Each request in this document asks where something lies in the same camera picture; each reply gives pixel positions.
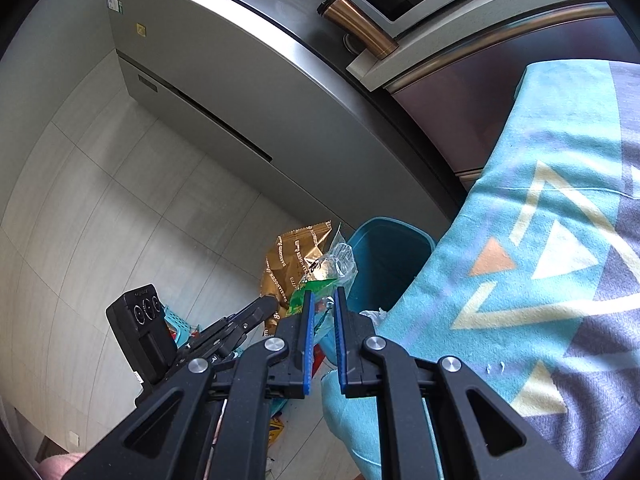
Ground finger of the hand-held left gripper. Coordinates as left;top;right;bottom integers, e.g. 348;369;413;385
224;296;278;330
220;317;273;350

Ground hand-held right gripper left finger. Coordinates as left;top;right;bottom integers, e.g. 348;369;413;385
60;290;316;480

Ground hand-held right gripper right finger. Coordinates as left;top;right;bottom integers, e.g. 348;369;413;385
334;287;583;480

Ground gold snack wrapper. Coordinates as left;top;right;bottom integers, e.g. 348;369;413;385
257;219;333;341

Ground clear plastic wrapper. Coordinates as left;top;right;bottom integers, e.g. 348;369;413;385
307;241;358;283

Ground teal trash bin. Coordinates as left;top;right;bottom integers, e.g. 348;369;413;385
312;216;435;376

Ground person's left forearm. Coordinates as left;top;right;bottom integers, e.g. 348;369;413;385
39;454;86;480

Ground small teal basket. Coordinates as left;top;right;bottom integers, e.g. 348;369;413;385
161;307;193;348

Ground teal grey printed blanket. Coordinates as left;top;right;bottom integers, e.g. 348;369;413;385
320;60;640;480

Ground silver refrigerator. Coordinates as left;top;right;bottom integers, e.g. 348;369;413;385
104;0;471;241

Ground dark lower kitchen cabinets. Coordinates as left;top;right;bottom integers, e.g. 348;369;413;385
385;7;640;191

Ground copper travel tumbler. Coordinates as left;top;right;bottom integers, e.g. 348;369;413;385
316;0;399;58

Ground pale kitchen counter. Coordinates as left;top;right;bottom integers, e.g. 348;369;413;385
345;0;613;92

